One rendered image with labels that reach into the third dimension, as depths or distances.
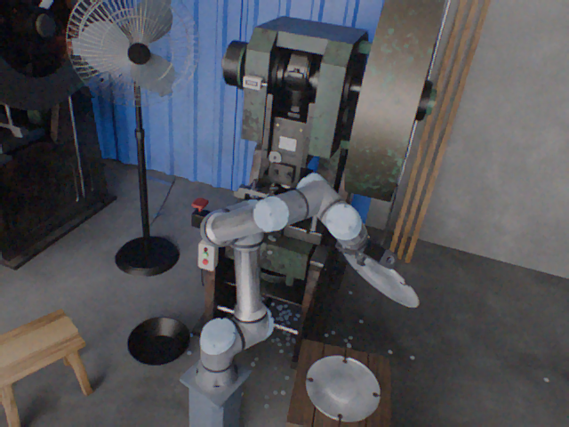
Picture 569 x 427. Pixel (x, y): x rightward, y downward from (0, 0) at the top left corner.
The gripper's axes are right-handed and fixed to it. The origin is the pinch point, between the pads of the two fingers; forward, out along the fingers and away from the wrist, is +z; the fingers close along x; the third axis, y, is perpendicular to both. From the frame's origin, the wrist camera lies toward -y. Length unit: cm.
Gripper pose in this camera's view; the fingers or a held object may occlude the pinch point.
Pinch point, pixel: (371, 257)
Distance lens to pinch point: 135.6
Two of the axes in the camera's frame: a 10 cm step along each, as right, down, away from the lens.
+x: -4.7, 8.7, -1.5
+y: -8.2, -3.7, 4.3
